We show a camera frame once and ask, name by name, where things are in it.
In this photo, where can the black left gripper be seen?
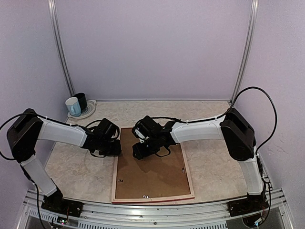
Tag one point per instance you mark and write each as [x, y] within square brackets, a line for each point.
[116, 151]

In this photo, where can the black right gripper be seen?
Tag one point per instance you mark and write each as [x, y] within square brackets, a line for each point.
[139, 153]

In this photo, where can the brown cardboard backing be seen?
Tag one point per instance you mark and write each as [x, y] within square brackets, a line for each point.
[152, 176]

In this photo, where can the red wooden picture frame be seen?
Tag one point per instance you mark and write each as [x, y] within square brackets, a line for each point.
[114, 186]

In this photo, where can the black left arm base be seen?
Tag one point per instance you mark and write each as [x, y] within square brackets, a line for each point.
[65, 207]

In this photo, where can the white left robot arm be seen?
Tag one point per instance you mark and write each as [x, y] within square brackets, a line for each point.
[28, 128]

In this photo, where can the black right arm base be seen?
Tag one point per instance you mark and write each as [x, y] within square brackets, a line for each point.
[245, 205]

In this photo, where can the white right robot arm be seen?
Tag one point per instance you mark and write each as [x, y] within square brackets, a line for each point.
[230, 127]

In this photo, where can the white round plate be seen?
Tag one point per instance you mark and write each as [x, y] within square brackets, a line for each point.
[90, 109]

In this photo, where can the light blue mug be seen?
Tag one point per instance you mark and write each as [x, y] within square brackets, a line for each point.
[73, 106]

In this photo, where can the dark green mug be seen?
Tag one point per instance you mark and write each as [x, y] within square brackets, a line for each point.
[82, 101]

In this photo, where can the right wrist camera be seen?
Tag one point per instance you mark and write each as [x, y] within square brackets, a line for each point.
[141, 133]

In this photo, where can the aluminium front rail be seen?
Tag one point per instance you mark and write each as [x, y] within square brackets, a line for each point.
[210, 215]

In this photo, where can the left aluminium corner post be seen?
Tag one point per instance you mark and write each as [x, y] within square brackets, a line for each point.
[59, 46]

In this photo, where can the aluminium corner post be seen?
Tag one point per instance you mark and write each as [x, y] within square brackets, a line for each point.
[247, 48]
[59, 46]

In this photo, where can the right aluminium corner post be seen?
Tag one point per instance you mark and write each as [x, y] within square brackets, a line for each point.
[247, 48]

